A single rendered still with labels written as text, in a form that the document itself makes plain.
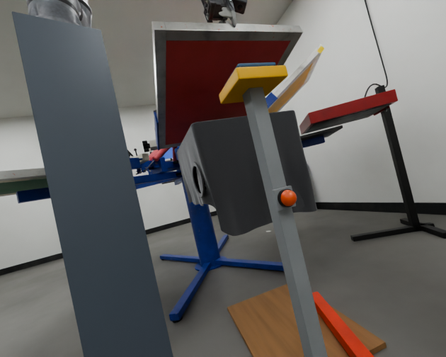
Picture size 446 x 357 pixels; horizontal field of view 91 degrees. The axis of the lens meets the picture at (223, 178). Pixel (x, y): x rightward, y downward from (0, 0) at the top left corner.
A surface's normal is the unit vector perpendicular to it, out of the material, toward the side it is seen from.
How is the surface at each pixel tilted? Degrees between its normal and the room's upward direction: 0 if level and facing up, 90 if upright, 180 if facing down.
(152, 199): 90
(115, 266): 90
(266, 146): 90
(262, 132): 90
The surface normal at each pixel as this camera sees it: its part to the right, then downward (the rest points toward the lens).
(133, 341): 0.57, -0.15
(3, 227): 0.31, -0.10
